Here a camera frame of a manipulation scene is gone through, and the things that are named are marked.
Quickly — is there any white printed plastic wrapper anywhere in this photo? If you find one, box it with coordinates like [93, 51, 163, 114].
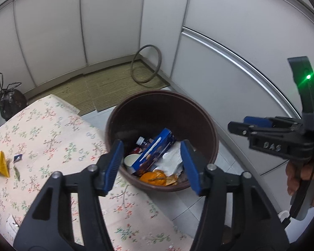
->
[153, 142, 183, 176]

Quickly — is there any orange peel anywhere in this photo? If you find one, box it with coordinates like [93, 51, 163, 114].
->
[139, 170, 178, 186]

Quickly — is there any white paper cup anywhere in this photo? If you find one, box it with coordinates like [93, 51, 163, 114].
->
[124, 154, 140, 174]

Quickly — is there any crushed clear plastic bottle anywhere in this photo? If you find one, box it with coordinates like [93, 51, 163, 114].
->
[136, 137, 154, 154]

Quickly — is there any blue cardboard box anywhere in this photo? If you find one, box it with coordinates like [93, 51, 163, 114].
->
[131, 128, 176, 176]

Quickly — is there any red cartoon drink can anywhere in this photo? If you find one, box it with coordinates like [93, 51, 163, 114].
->
[131, 147, 142, 154]

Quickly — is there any brown round trash bin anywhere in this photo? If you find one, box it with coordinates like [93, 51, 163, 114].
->
[105, 90, 220, 192]

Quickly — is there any person's right hand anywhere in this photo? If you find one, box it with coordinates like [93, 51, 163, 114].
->
[285, 161, 314, 207]

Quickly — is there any small white wrapper scrap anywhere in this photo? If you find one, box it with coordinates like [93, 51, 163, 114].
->
[5, 214, 20, 238]

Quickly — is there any small blue wrapper scrap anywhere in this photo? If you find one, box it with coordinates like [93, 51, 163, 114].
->
[13, 154, 22, 162]

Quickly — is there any floral tablecloth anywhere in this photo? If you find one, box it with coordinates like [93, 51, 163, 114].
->
[0, 95, 193, 250]

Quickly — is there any black garbage bag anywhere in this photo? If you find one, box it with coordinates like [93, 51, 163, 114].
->
[0, 73, 28, 121]

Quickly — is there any woven green floor mat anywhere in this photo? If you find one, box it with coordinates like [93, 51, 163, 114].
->
[29, 63, 169, 116]

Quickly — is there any dark hoop ring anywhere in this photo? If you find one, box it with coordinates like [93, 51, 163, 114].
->
[130, 44, 162, 84]

